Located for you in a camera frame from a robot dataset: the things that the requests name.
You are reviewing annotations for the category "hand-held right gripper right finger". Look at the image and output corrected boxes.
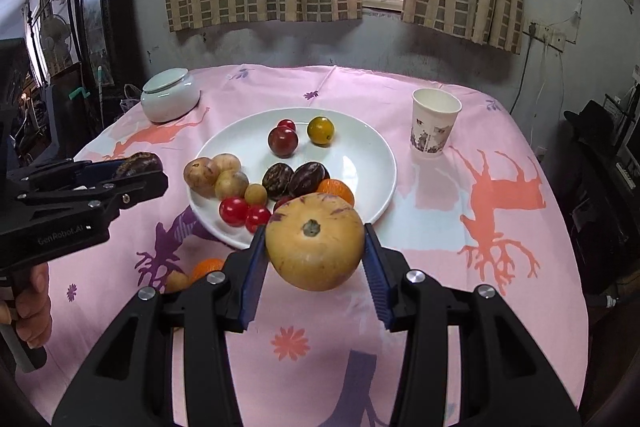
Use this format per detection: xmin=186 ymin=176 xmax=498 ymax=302
xmin=362 ymin=223 xmax=583 ymax=427

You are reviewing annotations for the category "white standing fan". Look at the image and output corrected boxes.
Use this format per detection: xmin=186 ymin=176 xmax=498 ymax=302
xmin=40 ymin=14 xmax=71 ymax=72

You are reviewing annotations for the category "olive brown small fruit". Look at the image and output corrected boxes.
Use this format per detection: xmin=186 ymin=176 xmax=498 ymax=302
xmin=215 ymin=170 xmax=250 ymax=201

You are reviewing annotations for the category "white wall socket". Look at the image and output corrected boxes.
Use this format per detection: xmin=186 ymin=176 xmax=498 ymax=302
xmin=527 ymin=22 xmax=567 ymax=52

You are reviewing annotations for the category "black cable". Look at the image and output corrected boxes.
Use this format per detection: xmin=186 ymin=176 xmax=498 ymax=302
xmin=509 ymin=32 xmax=533 ymax=114

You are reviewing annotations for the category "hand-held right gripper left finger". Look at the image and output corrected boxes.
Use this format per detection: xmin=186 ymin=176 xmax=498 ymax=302
xmin=52 ymin=224 xmax=271 ymax=427

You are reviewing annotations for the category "large orange mandarin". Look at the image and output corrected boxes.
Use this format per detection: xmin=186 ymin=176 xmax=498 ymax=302
xmin=316 ymin=178 xmax=356 ymax=208

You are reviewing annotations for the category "tan ridged small fruit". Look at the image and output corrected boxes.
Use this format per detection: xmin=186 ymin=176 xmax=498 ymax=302
xmin=209 ymin=153 xmax=243 ymax=174

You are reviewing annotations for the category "small tan longan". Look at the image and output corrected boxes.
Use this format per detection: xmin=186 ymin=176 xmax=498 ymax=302
xmin=164 ymin=270 xmax=191 ymax=294
xmin=244 ymin=183 xmax=269 ymax=208

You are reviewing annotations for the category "beige round fruit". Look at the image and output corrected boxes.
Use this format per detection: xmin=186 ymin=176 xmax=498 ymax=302
xmin=264 ymin=193 xmax=366 ymax=292

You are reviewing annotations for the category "person's left hand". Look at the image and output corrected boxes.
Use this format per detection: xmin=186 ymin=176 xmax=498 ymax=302
xmin=15 ymin=262 xmax=52 ymax=349

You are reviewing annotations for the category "small orange mandarin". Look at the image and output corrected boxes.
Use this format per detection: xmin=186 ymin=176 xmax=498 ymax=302
xmin=189 ymin=258 xmax=227 ymax=283

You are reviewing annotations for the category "reddish brown small fruit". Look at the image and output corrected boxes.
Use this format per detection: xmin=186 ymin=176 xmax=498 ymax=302
xmin=183 ymin=157 xmax=221 ymax=198

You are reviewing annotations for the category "white oval plate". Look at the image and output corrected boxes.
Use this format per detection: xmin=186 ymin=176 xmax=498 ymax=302
xmin=187 ymin=108 xmax=398 ymax=252

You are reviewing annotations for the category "yellow plum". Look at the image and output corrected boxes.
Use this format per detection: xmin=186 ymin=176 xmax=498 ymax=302
xmin=307 ymin=116 xmax=335 ymax=146

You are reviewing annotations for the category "dark wooden framed cabinet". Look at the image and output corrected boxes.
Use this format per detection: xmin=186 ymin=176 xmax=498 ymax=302
xmin=74 ymin=0 xmax=151 ymax=102

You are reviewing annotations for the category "black hat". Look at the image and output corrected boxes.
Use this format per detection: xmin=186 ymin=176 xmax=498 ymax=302
xmin=564 ymin=101 xmax=618 ymax=142

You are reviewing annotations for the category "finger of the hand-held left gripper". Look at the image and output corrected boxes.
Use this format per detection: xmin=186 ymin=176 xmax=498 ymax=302
xmin=25 ymin=159 xmax=123 ymax=190
xmin=20 ymin=170 xmax=168 ymax=220

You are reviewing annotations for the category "printed paper cup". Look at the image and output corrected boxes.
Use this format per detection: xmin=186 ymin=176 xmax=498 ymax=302
xmin=410 ymin=88 xmax=463 ymax=159

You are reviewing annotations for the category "white cable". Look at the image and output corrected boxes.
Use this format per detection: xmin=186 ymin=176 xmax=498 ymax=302
xmin=536 ymin=47 xmax=562 ymax=108

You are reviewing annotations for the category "pink printed tablecloth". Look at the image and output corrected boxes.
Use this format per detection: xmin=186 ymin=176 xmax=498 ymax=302
xmin=37 ymin=64 xmax=588 ymax=427

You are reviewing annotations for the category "white ceramic lidded jar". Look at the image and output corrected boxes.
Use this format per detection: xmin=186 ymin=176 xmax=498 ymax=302
xmin=140 ymin=68 xmax=202 ymax=124

